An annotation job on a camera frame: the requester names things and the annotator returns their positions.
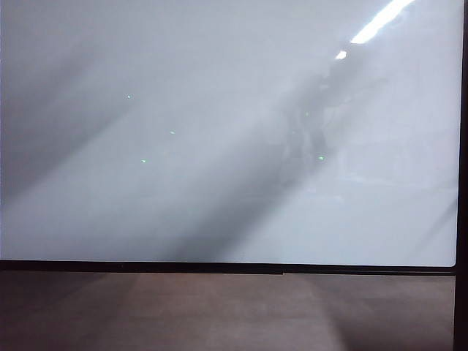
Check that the white glossy whiteboard panel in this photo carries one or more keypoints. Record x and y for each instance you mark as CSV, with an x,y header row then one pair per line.
x,y
204,128

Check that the black whiteboard stand frame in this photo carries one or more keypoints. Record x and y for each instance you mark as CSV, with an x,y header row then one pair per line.
x,y
219,267

